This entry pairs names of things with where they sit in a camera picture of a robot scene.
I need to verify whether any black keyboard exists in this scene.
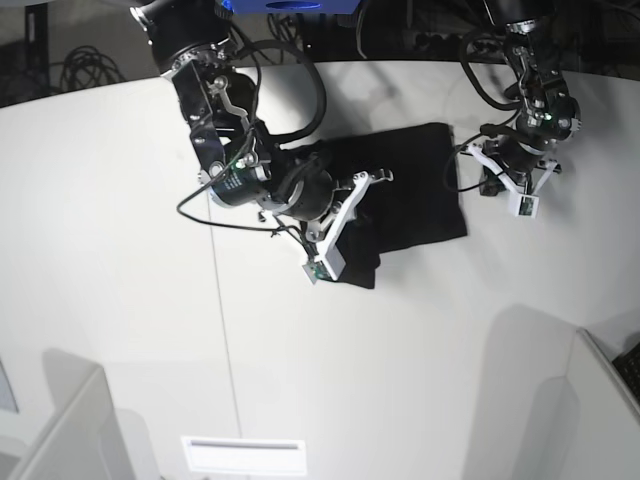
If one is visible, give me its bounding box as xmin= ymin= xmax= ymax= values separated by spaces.
xmin=613 ymin=344 xmax=640 ymax=401

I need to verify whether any blue box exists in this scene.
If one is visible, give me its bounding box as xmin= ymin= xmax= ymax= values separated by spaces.
xmin=221 ymin=0 xmax=360 ymax=14

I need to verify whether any white table slot plate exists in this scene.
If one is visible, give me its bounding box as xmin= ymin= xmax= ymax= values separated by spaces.
xmin=181 ymin=436 xmax=308 ymax=476

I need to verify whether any white partition panel right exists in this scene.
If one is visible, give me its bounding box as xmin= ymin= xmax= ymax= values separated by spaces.
xmin=529 ymin=327 xmax=640 ymax=480

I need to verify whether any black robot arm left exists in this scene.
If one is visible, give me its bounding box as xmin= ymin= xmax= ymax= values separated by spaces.
xmin=459 ymin=1 xmax=581 ymax=197

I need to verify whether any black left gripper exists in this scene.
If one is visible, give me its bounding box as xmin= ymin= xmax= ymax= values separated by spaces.
xmin=479 ymin=136 xmax=549 ymax=197

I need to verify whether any coiled black cable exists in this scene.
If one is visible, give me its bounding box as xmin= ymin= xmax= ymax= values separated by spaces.
xmin=58 ymin=44 xmax=126 ymax=94

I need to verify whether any white partition panel left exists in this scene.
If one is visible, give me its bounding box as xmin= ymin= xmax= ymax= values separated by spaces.
xmin=1 ymin=349 xmax=162 ymax=479

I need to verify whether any black T-shirt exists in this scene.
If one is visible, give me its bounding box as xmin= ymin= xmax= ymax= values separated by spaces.
xmin=292 ymin=122 xmax=468 ymax=289

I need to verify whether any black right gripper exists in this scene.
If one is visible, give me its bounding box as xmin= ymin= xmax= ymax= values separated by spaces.
xmin=259 ymin=154 xmax=355 ymax=223

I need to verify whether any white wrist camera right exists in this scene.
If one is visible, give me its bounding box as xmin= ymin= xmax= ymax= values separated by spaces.
xmin=303 ymin=169 xmax=394 ymax=284

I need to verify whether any white partition panel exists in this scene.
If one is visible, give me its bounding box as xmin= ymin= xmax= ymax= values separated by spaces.
xmin=529 ymin=327 xmax=640 ymax=480
xmin=1 ymin=349 xmax=162 ymax=479

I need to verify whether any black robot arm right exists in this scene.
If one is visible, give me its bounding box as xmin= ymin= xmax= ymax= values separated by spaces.
xmin=129 ymin=1 xmax=356 ymax=235

